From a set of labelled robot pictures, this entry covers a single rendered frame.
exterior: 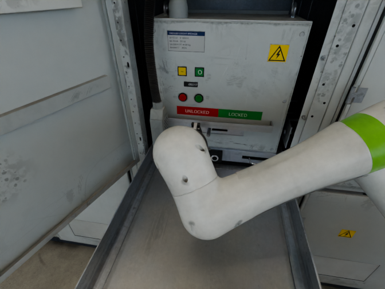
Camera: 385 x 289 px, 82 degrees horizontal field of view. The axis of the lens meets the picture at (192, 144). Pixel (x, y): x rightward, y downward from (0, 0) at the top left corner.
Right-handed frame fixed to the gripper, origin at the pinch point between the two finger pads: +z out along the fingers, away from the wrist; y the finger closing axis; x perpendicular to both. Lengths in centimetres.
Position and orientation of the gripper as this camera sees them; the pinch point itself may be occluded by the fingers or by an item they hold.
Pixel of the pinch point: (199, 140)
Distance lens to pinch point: 78.8
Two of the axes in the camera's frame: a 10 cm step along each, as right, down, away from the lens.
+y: -0.8, 9.9, 1.0
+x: 9.9, 0.9, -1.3
